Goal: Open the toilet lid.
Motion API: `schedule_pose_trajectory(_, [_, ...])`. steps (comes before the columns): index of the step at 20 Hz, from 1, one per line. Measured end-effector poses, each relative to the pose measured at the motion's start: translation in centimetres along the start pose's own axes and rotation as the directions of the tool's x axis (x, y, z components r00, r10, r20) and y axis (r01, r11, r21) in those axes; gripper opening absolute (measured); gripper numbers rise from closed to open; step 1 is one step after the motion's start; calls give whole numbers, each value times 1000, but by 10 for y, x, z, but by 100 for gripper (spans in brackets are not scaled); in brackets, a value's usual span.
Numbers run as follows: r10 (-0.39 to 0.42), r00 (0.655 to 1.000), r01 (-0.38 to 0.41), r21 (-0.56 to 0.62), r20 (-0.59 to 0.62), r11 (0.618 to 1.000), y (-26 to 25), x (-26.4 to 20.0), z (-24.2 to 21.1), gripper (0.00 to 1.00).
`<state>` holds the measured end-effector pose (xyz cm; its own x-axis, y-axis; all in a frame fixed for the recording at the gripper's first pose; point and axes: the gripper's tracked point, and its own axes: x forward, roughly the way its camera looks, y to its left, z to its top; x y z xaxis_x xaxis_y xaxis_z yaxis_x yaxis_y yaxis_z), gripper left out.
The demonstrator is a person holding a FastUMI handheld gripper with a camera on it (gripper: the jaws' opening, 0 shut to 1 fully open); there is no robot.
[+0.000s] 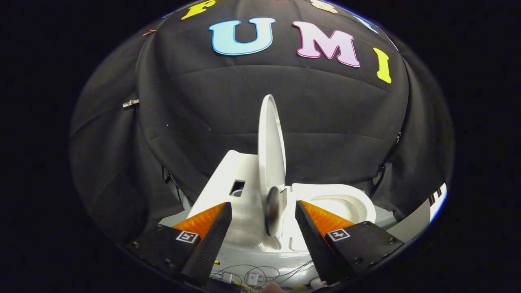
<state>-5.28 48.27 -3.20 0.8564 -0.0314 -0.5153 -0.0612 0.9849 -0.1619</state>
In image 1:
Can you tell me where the thin black cable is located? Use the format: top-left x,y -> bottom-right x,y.
211,260 -> 315,286

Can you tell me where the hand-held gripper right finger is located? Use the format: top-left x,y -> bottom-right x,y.
295,200 -> 405,285

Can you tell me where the white toilet lid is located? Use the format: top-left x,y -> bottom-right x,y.
258,94 -> 287,236

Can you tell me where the black backdrop cloth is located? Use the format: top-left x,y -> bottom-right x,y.
69,0 -> 454,245

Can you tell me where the round black lid pull tab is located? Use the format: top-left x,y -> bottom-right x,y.
265,186 -> 288,237

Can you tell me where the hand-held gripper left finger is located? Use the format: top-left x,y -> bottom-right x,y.
126,201 -> 233,285

